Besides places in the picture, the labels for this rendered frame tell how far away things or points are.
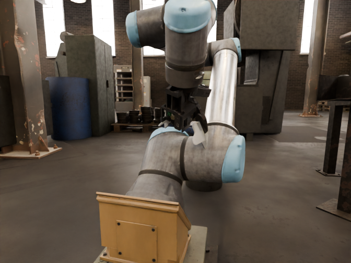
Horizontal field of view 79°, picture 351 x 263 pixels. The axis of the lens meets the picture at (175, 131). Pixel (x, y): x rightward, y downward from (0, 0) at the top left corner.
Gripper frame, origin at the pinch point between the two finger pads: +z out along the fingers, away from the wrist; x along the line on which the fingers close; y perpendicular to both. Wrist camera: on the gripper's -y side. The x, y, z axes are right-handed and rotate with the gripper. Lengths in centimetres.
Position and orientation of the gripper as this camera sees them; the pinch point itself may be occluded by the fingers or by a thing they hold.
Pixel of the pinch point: (185, 136)
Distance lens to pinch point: 66.7
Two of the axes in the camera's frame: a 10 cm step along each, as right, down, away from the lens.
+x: 8.0, 4.1, -4.5
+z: -0.1, 7.5, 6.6
